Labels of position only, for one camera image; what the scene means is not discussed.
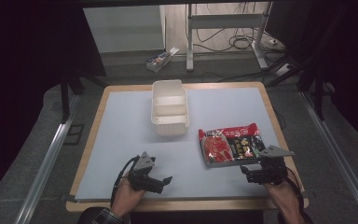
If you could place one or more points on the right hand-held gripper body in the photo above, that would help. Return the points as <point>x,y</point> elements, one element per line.
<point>272,169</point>

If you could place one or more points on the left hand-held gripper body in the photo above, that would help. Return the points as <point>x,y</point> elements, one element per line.
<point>143,174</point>

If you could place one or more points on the person's left hand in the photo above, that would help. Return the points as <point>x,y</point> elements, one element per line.
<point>127,194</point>

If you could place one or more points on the person's right hand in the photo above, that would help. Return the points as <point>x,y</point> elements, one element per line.
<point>284,196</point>

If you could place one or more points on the red food packet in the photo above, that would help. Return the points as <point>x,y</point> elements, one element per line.
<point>227,144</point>

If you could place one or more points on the light blue table mat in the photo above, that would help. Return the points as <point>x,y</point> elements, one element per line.
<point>130,130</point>

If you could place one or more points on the white divided plastic container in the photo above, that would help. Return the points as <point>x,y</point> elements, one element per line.
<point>169,107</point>

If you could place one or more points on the dark floor grate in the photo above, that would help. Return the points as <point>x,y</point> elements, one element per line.
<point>74,134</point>

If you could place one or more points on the black stand legs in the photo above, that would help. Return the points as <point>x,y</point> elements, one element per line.
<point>318,93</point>
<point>66,96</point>

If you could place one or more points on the white power strip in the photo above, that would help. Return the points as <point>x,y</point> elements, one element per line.
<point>282,70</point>

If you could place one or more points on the small printed cardboard box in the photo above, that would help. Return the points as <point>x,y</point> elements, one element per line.
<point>160,59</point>

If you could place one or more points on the grey panel board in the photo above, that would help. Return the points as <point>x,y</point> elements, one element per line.
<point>124,29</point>

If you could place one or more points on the aluminium floor rail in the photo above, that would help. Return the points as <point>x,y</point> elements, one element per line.
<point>48,161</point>
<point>338,155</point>

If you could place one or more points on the white metal stand frame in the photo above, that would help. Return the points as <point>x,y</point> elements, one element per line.
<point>227,21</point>

